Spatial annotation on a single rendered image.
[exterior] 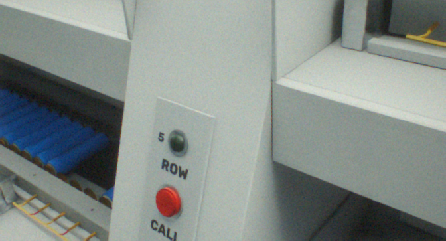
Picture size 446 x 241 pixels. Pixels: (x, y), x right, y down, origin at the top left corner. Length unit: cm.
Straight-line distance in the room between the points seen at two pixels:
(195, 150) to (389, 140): 10
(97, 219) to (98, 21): 16
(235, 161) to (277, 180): 3
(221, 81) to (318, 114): 5
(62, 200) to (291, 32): 27
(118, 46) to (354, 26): 13
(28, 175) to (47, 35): 17
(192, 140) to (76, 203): 20
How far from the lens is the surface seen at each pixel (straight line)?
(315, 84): 22
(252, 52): 23
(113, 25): 31
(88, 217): 41
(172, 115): 26
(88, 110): 57
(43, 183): 46
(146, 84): 28
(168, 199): 27
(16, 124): 58
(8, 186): 48
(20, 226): 47
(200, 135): 25
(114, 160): 50
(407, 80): 23
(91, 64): 32
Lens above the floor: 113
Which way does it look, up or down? 14 degrees down
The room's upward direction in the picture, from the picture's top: 10 degrees clockwise
